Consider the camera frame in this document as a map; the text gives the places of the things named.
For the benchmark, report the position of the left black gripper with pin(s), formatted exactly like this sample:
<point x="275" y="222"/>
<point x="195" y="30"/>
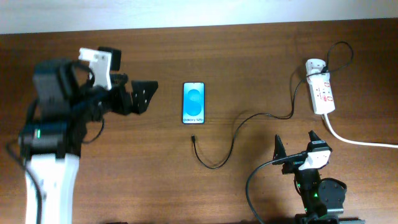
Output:
<point x="137" y="104"/>

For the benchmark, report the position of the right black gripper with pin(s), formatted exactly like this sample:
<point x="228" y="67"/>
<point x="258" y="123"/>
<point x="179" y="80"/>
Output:
<point x="280" y="150"/>

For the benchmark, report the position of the blue Galaxy smartphone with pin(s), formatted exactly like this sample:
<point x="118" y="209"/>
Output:
<point x="193" y="111"/>

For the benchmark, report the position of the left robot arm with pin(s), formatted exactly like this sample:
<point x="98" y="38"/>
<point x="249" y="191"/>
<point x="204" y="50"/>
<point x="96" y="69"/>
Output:
<point x="55" y="129"/>

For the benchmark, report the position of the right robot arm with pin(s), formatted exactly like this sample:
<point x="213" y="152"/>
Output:
<point x="322" y="198"/>

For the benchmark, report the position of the white charger plug adapter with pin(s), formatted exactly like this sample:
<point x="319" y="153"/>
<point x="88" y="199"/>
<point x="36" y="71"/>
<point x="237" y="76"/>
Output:
<point x="314" y="65"/>

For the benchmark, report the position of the white power strip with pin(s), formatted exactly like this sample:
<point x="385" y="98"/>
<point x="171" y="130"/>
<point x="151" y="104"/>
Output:
<point x="321" y="93"/>

